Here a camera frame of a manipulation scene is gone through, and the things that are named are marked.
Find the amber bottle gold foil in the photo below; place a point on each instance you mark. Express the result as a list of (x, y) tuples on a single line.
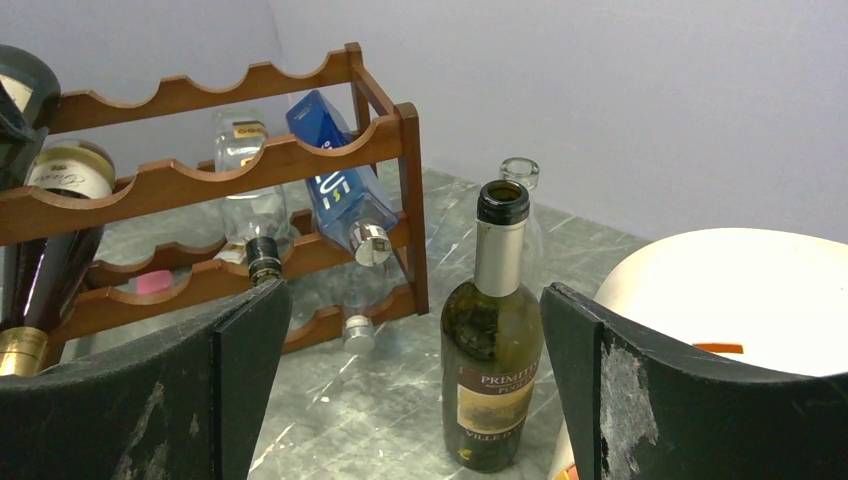
[(42, 277)]

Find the white cylindrical drawer box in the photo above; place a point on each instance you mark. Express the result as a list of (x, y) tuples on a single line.
[(771, 299)]

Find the blue glass bottle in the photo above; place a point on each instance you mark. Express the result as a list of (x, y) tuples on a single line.
[(351, 206)]

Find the dark wine bottle black neck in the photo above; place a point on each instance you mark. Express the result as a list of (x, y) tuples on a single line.
[(30, 96)]

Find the clear bottle silver cap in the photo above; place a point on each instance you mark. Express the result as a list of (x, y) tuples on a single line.
[(353, 288)]

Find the brown wooden wine rack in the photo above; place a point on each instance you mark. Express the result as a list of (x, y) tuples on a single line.
[(175, 276)]

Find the green wine bottle silver neck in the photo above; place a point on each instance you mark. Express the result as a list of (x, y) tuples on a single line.
[(491, 338)]

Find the clear bottle black cap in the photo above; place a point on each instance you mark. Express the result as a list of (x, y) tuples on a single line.
[(256, 219)]

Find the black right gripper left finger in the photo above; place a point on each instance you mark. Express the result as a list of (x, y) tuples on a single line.
[(184, 402)]

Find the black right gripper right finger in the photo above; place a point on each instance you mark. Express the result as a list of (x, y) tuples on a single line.
[(639, 404)]

